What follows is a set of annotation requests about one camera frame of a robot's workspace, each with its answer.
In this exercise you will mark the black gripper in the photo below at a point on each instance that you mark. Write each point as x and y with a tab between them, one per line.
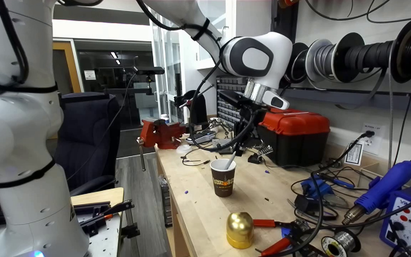
255	118

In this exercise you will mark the gray marker pen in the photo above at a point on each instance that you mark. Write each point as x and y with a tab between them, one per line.
232	160

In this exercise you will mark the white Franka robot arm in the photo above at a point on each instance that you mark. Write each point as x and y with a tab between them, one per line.
15	143

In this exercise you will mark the brown paper cup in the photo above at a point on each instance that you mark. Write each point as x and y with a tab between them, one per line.
223	183

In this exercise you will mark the helping hand stand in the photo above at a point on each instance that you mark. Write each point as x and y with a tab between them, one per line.
261	155

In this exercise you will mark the gray parts drawer cabinet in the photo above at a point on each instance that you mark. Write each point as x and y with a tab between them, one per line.
226	107

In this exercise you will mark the red and black toolbox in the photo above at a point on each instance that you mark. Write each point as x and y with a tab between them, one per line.
298	138

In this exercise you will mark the gold metal dome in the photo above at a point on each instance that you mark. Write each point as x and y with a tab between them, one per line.
241	230

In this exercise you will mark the red bench vise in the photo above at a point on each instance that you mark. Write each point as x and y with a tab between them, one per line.
161	134

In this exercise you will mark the white paper tag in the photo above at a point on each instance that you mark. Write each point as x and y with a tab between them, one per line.
353	154

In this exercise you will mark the blue hot air gun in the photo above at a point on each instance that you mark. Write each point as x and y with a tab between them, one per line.
386	185

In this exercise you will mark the dark office chair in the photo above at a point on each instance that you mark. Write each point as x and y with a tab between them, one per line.
89	137

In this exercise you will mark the black orange bar clamp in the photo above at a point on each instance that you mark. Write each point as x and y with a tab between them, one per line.
106	215

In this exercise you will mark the gray wrist camera mount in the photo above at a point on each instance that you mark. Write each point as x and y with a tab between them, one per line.
268	94

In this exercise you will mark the dark wall spool rail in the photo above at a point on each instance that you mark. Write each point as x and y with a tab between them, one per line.
358	97

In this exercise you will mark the white wall outlet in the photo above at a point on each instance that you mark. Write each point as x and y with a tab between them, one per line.
370	133

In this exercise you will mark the wooden door frame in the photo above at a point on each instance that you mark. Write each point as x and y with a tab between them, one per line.
75	66

